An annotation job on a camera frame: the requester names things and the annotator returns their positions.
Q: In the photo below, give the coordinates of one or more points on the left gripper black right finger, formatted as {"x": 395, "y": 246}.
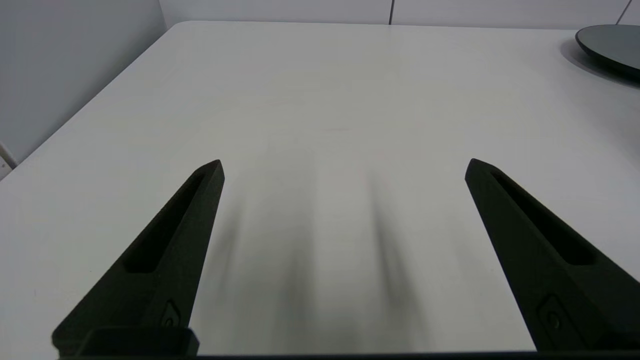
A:
{"x": 545, "y": 255}

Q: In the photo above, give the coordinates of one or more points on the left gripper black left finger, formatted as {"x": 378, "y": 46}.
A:
{"x": 165, "y": 260}

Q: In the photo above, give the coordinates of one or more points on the dark grey round plate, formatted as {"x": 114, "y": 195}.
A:
{"x": 612, "y": 45}

